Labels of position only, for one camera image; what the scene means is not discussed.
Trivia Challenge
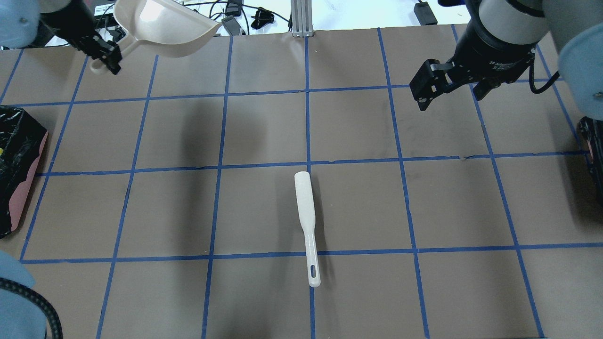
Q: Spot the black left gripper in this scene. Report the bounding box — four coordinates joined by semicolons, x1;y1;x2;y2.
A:
42;0;122;75

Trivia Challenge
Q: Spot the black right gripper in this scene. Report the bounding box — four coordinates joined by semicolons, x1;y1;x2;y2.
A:
409;28;536;111

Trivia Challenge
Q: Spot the beige plastic dustpan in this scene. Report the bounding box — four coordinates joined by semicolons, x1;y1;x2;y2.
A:
89;0;222;74

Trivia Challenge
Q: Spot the white hand brush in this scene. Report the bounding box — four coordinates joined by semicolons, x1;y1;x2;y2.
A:
293;171;321;288

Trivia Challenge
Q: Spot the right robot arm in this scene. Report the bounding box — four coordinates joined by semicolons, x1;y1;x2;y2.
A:
409;0;602;121

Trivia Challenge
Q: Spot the left bin black bag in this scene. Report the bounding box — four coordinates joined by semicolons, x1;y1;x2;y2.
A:
0;105;48;238

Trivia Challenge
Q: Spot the bin black bag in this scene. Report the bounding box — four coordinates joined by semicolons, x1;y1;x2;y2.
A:
578;116;603;206
0;105;48;238

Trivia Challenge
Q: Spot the right bin black bag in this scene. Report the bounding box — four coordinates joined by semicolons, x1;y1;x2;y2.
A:
578;116;603;206

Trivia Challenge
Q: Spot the black power adapter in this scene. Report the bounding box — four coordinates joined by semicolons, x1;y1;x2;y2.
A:
220;16;245;36

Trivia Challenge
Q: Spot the black cable bundle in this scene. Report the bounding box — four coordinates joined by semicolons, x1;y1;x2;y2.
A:
94;0;290;38

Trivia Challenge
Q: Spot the aluminium frame post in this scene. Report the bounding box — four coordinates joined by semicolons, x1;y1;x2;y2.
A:
290;0;315;37

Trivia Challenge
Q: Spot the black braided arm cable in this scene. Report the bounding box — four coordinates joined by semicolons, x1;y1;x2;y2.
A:
0;277;64;339

